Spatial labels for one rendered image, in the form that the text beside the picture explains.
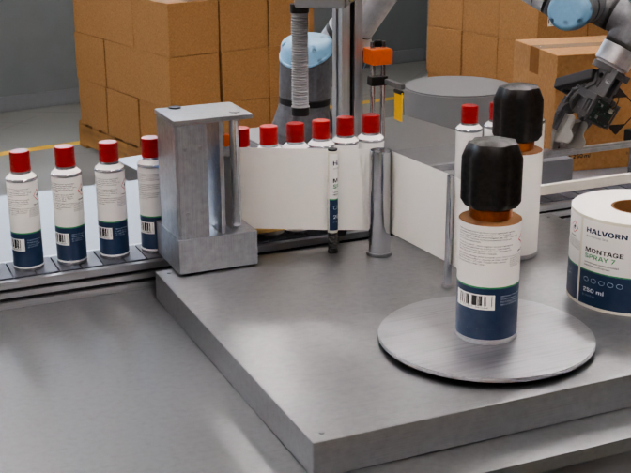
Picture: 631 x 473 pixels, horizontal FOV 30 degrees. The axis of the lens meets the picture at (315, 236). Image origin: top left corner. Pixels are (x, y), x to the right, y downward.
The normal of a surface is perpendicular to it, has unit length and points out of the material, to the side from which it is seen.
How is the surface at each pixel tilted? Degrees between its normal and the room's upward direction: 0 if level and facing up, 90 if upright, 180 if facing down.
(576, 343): 0
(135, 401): 0
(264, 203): 90
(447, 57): 90
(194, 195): 90
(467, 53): 90
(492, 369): 0
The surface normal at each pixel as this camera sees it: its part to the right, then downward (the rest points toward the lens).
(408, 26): 0.55, 0.26
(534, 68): -0.97, 0.08
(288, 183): -0.08, 0.31
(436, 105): -0.48, 0.33
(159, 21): -0.82, 0.18
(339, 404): 0.00, -0.95
